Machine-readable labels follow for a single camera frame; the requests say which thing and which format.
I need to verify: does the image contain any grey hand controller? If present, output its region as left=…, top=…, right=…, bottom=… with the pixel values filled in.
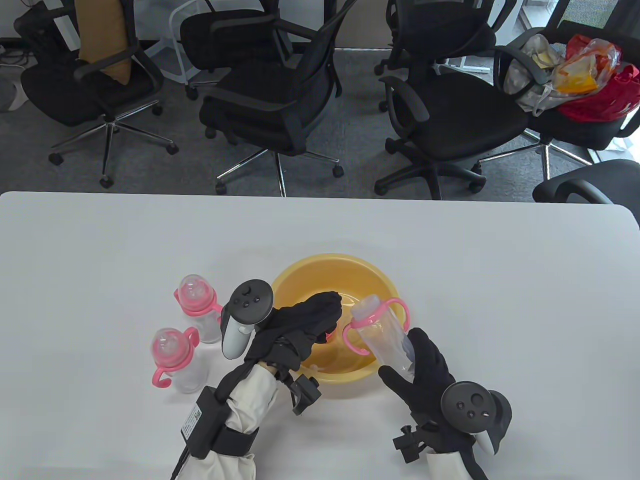
left=220, top=279, right=276, bottom=361
left=440, top=381, right=513, bottom=457

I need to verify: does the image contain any black office chair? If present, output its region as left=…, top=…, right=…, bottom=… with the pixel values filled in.
left=199, top=0, right=359, bottom=197
left=178, top=0, right=321, bottom=101
left=374, top=75, right=532, bottom=201
left=532, top=159, right=640, bottom=205
left=374, top=0, right=518, bottom=113

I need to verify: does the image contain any person's right hand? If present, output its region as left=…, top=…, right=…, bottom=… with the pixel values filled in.
left=378, top=327, right=458, bottom=436

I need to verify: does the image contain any black white cable bundle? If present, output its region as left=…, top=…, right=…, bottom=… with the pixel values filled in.
left=0, top=40, right=33, bottom=68

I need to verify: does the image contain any grey left hand controller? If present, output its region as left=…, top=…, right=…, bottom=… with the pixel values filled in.
left=220, top=279, right=276, bottom=361

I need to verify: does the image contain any black glove cable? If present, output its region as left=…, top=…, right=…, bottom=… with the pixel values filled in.
left=170, top=442, right=193, bottom=480

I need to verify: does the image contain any black chair with bags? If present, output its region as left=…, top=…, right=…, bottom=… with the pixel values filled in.
left=477, top=0, right=640, bottom=182

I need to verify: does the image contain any red bag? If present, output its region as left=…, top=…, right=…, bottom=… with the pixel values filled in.
left=558, top=64, right=640, bottom=123

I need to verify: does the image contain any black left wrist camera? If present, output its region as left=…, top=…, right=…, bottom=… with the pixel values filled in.
left=280, top=370, right=323, bottom=416

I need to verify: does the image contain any grey right hand controller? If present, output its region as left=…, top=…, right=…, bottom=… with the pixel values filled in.
left=440, top=381, right=513, bottom=457

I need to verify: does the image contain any person's left hand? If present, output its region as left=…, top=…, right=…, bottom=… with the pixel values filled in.
left=245, top=291, right=343, bottom=373

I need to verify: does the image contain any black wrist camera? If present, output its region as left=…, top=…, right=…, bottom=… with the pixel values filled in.
left=392, top=424, right=441, bottom=463
left=280, top=370, right=323, bottom=416

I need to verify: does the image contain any brown cushion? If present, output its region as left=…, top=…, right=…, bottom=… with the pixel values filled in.
left=75, top=0, right=132, bottom=84

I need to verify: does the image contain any yellow plastic basin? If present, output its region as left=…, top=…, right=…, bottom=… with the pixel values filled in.
left=271, top=253, right=403, bottom=386

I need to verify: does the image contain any clear plastic baby bottle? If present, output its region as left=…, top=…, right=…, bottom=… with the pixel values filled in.
left=151, top=327, right=211, bottom=395
left=173, top=274, right=224, bottom=343
left=342, top=294, right=418, bottom=383

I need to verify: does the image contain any white metal table leg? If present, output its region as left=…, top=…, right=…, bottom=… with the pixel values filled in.
left=442, top=54, right=491, bottom=76

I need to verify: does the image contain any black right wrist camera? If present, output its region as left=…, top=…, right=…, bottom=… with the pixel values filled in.
left=392, top=424, right=441, bottom=463

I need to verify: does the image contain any person's right forearm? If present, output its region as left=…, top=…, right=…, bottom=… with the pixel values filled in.
left=425, top=435, right=488, bottom=480

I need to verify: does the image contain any black chair with cushion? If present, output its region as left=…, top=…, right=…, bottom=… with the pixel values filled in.
left=13, top=0, right=180, bottom=190

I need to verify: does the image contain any orange plastic bag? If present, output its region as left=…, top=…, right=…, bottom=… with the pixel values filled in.
left=551, top=35, right=622, bottom=96

